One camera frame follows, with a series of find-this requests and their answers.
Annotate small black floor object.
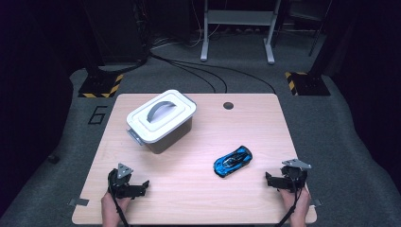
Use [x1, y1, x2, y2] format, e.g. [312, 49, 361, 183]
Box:
[46, 153, 61, 166]

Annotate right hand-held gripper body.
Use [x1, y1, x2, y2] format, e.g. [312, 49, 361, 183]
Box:
[281, 158, 312, 192]

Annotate blue toy car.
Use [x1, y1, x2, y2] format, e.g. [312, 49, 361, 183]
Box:
[213, 145, 253, 179]

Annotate black cabinet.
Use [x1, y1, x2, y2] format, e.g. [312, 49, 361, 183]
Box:
[79, 0, 149, 64]

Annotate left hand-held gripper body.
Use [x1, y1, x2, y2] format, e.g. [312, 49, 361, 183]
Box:
[107, 163, 140, 200]

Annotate gray translucent storage box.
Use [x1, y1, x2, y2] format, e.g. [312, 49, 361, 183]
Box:
[127, 116, 194, 155]

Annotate right hand-held gripper black cable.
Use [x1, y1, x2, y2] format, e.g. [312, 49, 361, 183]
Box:
[274, 178, 302, 227]

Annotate black stand base hazard stripes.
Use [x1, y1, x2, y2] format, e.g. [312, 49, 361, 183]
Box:
[78, 70, 125, 99]
[285, 71, 332, 97]

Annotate white box lid gray handle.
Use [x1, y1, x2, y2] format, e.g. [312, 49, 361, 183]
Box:
[126, 89, 198, 145]

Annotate left hand-held gripper black cable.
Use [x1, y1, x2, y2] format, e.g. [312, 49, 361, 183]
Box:
[108, 187, 131, 227]

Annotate white metal stand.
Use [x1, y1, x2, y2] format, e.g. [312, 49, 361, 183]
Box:
[200, 0, 283, 65]

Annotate black floor cable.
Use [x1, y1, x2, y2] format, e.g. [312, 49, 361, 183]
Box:
[149, 52, 277, 95]
[157, 56, 229, 95]
[162, 60, 218, 95]

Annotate person's right hand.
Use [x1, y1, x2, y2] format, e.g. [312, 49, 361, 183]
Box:
[278, 185, 312, 220]

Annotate hand-held gripper black cable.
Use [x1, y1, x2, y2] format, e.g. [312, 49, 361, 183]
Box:
[108, 187, 131, 227]
[274, 178, 302, 227]

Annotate person's left hand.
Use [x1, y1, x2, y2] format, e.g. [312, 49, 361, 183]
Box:
[100, 190, 131, 222]

